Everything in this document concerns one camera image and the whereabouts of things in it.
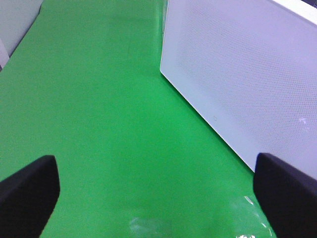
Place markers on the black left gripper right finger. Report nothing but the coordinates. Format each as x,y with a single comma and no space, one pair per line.
287,197

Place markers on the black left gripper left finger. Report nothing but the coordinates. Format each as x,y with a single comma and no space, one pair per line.
28,198

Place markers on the white microwave door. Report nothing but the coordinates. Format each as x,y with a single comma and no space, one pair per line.
249,68

